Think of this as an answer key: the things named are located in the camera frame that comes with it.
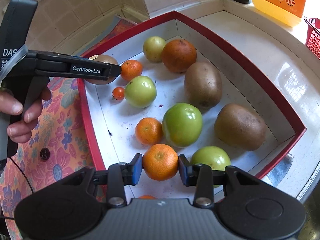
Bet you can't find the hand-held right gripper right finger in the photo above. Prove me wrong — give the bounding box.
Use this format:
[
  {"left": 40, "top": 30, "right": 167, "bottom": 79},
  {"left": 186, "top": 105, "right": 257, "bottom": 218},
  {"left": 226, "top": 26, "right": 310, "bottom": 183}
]
[{"left": 178, "top": 154, "right": 263, "bottom": 208}]

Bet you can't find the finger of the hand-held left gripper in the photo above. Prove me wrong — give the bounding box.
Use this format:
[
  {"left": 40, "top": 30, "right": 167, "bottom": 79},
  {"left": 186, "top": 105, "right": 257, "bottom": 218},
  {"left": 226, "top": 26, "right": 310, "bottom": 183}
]
[{"left": 35, "top": 51, "right": 122, "bottom": 79}]

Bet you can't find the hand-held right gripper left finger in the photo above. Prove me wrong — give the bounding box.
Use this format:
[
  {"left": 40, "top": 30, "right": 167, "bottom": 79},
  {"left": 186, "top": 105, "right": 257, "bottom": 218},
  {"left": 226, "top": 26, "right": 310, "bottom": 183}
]
[{"left": 61, "top": 153, "right": 143, "bottom": 208}]

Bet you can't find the red cardboard box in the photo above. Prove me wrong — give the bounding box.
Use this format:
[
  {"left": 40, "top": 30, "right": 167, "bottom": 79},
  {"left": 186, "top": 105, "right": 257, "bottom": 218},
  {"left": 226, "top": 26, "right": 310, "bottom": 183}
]
[{"left": 77, "top": 10, "right": 307, "bottom": 201}]

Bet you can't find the large orange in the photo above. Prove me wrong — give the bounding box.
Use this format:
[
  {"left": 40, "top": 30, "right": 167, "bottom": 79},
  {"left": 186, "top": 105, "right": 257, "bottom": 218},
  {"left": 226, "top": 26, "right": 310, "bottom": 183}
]
[{"left": 161, "top": 39, "right": 197, "bottom": 74}]

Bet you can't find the person's left hand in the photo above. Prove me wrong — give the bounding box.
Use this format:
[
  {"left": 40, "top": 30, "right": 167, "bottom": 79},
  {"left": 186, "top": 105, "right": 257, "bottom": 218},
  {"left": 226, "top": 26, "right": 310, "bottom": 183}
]
[{"left": 0, "top": 87, "right": 52, "bottom": 143}]

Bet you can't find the brown kiwi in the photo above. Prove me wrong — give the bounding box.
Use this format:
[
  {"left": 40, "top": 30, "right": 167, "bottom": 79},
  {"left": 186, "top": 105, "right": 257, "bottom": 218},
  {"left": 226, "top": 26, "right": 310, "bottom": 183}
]
[
  {"left": 214, "top": 103, "right": 267, "bottom": 151},
  {"left": 184, "top": 62, "right": 223, "bottom": 110},
  {"left": 85, "top": 54, "right": 119, "bottom": 85}
]

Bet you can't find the red cherry tomato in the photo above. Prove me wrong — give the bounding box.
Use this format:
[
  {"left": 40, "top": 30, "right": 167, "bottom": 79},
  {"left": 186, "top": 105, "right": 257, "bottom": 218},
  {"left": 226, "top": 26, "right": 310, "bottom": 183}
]
[{"left": 112, "top": 87, "right": 125, "bottom": 100}]

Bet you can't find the floral patterned mat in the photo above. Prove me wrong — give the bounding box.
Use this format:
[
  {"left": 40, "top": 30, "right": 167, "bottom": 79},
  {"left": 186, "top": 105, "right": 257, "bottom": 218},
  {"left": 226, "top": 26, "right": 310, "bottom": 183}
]
[{"left": 0, "top": 15, "right": 138, "bottom": 240}]

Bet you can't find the yellowish green tomato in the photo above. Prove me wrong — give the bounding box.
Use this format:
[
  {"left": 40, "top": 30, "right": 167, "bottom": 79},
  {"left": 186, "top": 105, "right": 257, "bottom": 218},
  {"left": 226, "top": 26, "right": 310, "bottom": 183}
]
[{"left": 143, "top": 36, "right": 167, "bottom": 63}]

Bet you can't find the red plastic basket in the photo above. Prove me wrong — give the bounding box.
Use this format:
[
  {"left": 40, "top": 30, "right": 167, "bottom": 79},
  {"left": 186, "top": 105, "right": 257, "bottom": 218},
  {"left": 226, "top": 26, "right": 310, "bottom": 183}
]
[{"left": 304, "top": 17, "right": 320, "bottom": 60}]

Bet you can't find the orange dish soap bottle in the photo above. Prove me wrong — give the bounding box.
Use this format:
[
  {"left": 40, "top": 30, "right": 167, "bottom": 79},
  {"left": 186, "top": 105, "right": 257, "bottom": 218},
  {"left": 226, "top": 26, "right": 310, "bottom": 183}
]
[{"left": 251, "top": 0, "right": 309, "bottom": 27}]

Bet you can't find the black cable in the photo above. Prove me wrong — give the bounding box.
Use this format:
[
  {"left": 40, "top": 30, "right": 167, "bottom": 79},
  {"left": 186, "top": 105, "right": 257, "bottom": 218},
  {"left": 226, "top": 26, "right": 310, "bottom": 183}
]
[{"left": 0, "top": 156, "right": 35, "bottom": 220}]

